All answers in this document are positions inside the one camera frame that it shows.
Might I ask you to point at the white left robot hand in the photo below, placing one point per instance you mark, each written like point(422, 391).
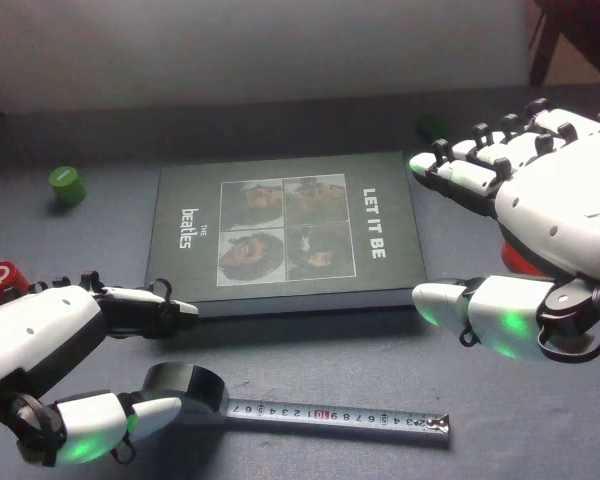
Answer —
point(35, 325)

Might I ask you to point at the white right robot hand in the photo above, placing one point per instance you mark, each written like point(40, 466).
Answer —
point(570, 200)

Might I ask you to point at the grey tape measure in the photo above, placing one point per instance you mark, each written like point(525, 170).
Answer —
point(330, 417)

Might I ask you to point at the black hardcover book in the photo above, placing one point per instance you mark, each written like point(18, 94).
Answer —
point(380, 280)

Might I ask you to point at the red cylinder block letter Q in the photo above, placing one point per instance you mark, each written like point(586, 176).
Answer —
point(2, 277)

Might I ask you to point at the red heart block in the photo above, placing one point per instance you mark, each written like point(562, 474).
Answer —
point(517, 260)

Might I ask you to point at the green cylinder block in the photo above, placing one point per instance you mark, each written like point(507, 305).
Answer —
point(67, 185)

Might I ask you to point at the green blue toy block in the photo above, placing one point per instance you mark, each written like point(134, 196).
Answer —
point(430, 129)

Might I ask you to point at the brown wooden chair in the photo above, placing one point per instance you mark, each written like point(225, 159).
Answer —
point(585, 30)

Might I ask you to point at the grey table cloth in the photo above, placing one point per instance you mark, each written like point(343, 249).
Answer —
point(530, 425)

